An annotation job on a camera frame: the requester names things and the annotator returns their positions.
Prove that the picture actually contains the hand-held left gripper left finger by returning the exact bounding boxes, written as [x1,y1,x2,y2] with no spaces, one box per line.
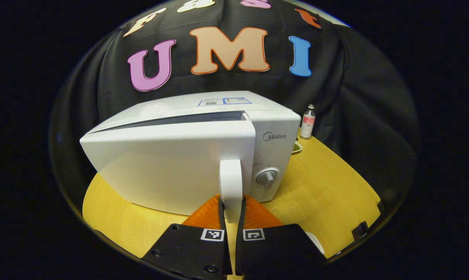
[141,194,233,280]

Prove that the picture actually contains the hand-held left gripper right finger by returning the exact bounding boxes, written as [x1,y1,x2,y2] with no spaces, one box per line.
[234,194,328,280]

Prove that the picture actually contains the white square plate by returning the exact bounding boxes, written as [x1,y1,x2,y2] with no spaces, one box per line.
[306,232,325,256]

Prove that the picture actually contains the white microwave oven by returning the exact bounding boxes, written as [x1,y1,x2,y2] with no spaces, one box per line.
[79,91,302,224]

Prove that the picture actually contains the small bottle with pink label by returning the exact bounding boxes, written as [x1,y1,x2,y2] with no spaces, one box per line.
[300,104,316,140]

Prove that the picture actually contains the black backdrop cloth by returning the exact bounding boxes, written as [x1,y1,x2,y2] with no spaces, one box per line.
[49,0,420,242]

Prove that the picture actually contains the black table edge bracket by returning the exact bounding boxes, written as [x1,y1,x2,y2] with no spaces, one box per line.
[351,221,369,240]

